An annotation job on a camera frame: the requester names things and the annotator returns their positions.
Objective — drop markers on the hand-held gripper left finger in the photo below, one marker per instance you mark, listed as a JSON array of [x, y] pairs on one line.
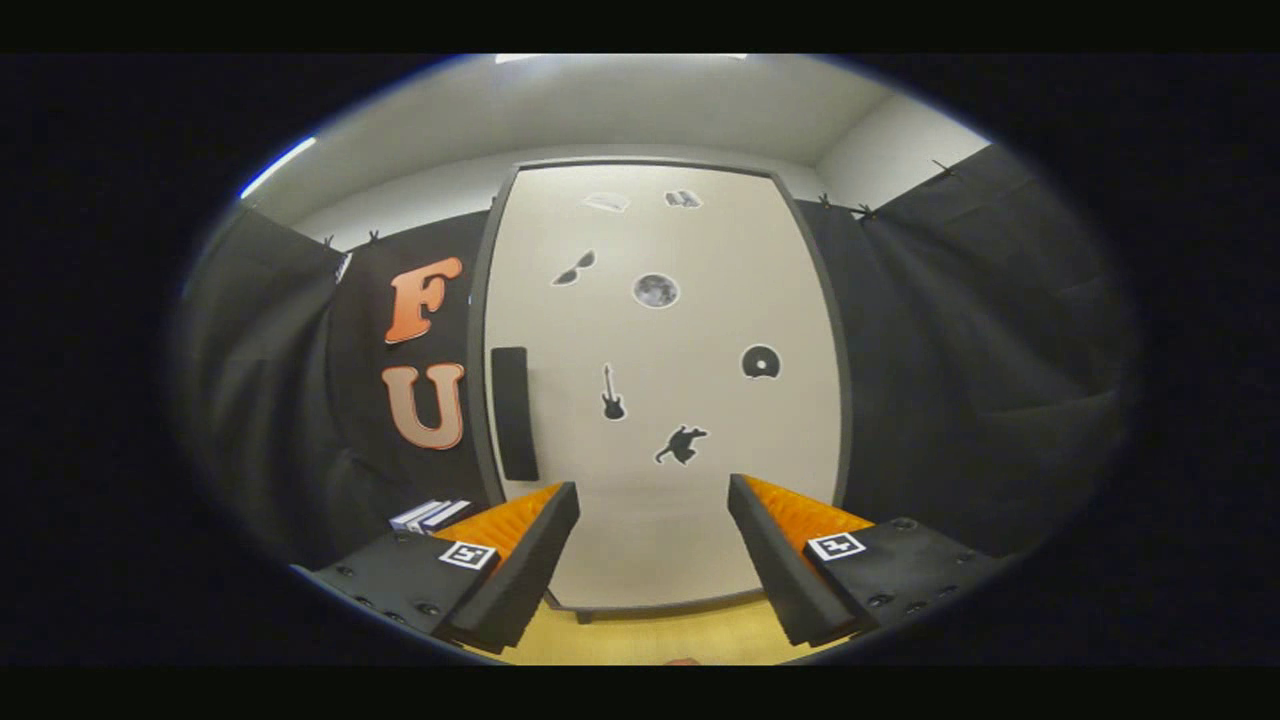
[[530, 570]]

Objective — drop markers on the black backdrop cloth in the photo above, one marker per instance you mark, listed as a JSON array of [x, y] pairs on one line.
[[260, 400]]

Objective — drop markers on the grey cabinet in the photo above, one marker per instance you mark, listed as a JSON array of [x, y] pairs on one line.
[[476, 420]]

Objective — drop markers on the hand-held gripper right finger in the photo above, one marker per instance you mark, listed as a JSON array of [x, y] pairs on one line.
[[775, 570]]

